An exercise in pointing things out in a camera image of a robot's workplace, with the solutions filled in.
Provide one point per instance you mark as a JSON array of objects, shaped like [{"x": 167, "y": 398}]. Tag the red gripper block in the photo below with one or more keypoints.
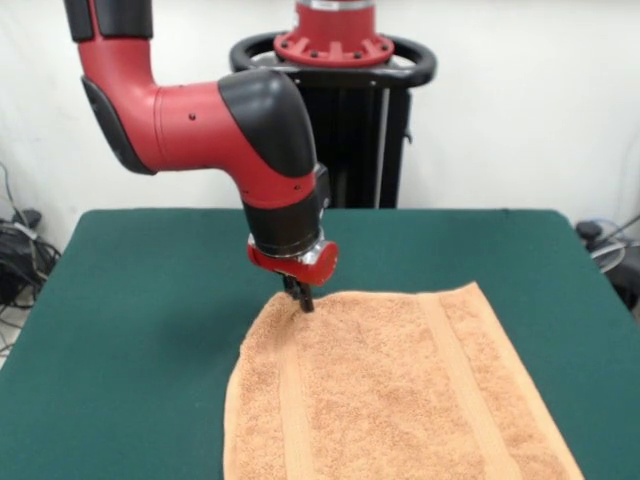
[{"x": 310, "y": 267}]

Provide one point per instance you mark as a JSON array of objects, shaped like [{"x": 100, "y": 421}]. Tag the orange-brown terry towel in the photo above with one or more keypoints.
[{"x": 390, "y": 390}]

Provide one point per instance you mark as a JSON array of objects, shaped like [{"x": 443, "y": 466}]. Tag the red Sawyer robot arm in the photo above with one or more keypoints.
[{"x": 200, "y": 130}]

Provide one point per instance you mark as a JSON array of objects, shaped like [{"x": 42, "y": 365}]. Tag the dark green table cloth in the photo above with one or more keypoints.
[{"x": 125, "y": 350}]

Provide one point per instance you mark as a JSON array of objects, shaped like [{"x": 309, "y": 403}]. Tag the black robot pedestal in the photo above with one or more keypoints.
[{"x": 360, "y": 140}]

